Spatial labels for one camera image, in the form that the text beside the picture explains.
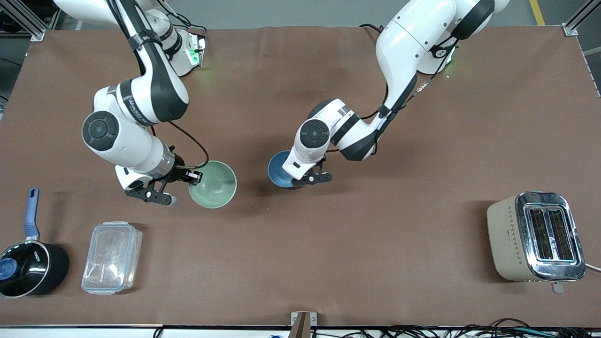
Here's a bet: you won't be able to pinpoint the aluminium frame profile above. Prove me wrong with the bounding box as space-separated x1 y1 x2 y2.
562 0 596 36
0 0 64 42

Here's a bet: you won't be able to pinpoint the clear plastic food container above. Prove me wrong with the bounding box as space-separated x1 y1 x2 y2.
81 221 143 296

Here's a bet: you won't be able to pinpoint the black saucepan with blue handle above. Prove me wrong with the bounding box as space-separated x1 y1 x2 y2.
0 188 70 300

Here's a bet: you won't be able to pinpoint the blue bowl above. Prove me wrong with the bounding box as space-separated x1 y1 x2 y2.
268 150 306 189

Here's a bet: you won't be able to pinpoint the black floor cable bundle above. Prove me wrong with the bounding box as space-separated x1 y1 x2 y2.
347 318 601 338

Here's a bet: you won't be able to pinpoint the glass lid with blue knob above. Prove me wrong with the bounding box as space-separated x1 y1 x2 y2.
0 240 50 299

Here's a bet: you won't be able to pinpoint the green bowl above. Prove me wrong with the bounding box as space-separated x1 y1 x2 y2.
188 161 238 209

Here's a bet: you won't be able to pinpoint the beige and chrome toaster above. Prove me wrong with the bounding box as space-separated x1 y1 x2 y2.
486 191 586 294

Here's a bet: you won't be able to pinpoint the black right base cables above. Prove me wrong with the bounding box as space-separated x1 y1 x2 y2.
160 0 208 40

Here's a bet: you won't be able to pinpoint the brown table cover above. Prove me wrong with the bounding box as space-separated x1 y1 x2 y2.
0 24 601 328

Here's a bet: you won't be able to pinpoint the metal table edge bracket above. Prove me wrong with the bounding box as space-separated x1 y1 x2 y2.
290 311 317 338

